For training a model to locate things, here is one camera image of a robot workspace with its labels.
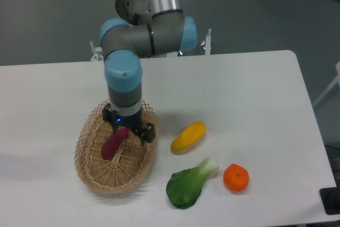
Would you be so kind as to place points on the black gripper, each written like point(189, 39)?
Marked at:
point(145, 131)

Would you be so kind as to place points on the purple sweet potato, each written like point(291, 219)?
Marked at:
point(113, 142)

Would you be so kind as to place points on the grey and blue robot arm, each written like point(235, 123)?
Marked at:
point(158, 27)

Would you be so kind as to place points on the woven wicker basket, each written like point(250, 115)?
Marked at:
point(120, 173)

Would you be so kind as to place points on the yellow mango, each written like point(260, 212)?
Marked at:
point(188, 138)

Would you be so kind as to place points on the green bok choy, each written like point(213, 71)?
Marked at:
point(184, 187)

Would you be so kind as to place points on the orange tangerine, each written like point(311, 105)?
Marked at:
point(236, 178)

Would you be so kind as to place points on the black box at table edge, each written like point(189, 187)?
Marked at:
point(330, 200)

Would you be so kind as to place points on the white frame at right edge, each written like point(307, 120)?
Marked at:
point(329, 91)

